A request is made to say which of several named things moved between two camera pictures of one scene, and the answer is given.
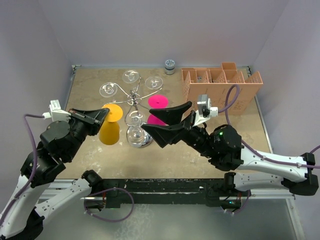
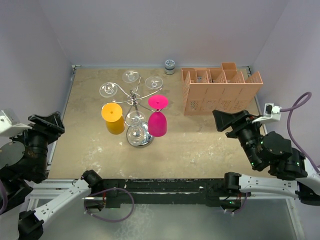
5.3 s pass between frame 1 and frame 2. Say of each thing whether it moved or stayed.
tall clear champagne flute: stayed
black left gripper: moved
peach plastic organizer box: stayed
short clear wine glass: stayed
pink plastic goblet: stayed
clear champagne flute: stayed
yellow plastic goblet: moved
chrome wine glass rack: stayed
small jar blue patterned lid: stayed
